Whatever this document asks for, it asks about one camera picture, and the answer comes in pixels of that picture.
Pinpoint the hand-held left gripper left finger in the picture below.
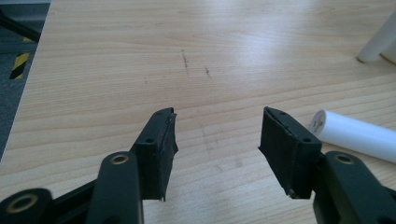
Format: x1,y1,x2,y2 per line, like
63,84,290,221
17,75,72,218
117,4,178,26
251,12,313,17
129,106,179,203

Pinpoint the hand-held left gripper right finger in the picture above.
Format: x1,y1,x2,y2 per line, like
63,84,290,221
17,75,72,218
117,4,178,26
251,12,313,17
258,105,323,200

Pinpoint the white plastic tube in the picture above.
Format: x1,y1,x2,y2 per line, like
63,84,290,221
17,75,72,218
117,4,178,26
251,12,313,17
309,108,396,164

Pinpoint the white slanted leg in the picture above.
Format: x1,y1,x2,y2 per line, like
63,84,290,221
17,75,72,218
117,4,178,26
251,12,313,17
356,11,396,63

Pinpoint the yellow black hazard tape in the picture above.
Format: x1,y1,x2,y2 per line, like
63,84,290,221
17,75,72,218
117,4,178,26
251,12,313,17
8,36,34,80

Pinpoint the black bar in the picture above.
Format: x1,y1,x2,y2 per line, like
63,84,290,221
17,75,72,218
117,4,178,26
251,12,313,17
0,9,42,44

